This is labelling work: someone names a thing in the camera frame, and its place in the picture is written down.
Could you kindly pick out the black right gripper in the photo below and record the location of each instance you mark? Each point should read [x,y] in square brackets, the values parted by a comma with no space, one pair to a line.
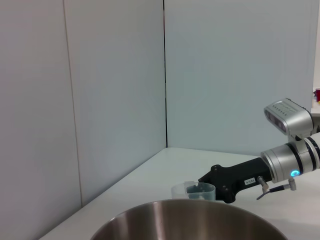
[232,177]

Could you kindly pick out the clear plastic measuring cup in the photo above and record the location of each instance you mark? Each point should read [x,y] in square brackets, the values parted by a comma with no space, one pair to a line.
[180,191]

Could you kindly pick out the stainless steel mixing bowl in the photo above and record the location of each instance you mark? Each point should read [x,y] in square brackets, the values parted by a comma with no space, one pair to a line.
[187,222]

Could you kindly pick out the red cup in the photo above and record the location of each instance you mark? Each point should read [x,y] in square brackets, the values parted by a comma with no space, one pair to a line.
[317,95]

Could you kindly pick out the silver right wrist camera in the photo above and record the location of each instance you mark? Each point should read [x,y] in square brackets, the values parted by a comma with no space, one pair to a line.
[290,118]

